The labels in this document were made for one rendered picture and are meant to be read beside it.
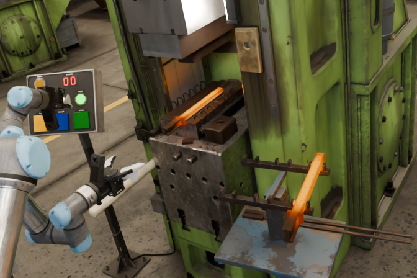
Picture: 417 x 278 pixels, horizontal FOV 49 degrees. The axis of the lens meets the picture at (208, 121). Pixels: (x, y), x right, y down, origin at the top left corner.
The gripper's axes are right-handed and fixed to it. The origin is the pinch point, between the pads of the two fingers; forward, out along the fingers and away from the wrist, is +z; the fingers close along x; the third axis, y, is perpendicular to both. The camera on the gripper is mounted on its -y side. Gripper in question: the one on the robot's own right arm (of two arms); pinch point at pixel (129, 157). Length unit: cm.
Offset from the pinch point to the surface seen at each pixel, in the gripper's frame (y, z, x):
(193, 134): 6.0, 30.6, 5.4
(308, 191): 5, 12, 65
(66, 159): 100, 90, -196
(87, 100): -8.1, 20.3, -42.7
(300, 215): 5, 0, 67
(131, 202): 100, 69, -98
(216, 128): 2.0, 31.7, 17.0
